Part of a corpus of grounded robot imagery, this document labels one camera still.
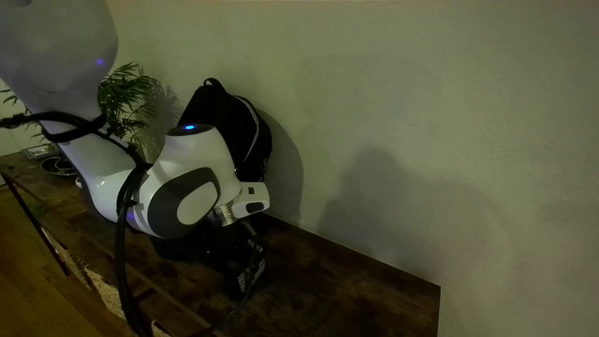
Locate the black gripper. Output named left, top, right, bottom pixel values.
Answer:
left=201, top=222, right=265, bottom=276

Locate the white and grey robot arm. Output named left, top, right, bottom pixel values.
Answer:
left=0, top=0, right=270, bottom=240

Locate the black backpack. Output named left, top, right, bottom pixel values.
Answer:
left=149, top=78, right=274, bottom=265

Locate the green potted plant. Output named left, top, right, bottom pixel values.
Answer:
left=0, top=63, right=164, bottom=149

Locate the dark round tray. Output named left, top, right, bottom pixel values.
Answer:
left=42, top=156, right=79, bottom=179

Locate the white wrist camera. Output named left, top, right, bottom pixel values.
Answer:
left=231, top=182, right=270, bottom=220

